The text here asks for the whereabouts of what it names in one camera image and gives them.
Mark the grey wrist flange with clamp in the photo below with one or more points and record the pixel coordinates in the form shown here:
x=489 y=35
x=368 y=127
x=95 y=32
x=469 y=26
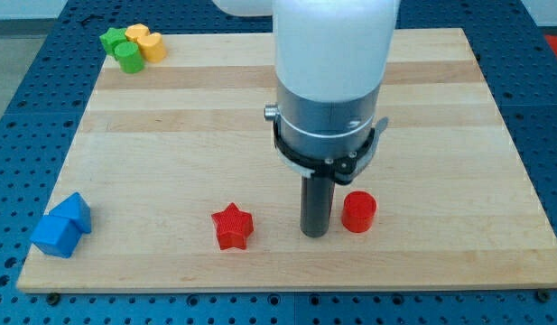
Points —
x=332 y=140

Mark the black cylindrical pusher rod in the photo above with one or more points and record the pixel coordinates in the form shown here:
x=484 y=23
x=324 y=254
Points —
x=316 y=202

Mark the red star block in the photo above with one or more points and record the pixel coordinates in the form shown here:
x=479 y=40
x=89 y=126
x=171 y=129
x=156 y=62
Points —
x=233 y=227

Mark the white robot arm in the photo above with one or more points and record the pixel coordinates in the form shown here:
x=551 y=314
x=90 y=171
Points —
x=329 y=60

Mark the green star block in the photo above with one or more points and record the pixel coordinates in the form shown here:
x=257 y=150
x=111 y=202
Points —
x=111 y=38

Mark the blue triangle block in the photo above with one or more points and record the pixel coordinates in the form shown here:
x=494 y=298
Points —
x=76 y=209

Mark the red cylinder block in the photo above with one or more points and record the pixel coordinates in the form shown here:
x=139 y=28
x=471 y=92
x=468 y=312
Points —
x=359 y=209

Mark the wooden board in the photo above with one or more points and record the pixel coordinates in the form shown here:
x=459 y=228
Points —
x=158 y=152

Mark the yellow heart block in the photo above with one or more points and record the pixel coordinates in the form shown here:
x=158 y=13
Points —
x=152 y=47

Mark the green cylinder block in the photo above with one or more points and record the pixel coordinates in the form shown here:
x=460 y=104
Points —
x=129 y=57

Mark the yellow hexagon block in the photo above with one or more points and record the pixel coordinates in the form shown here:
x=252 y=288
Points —
x=135 y=31

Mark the blue cube block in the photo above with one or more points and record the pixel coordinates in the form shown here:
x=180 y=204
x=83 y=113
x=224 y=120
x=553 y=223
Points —
x=56 y=236

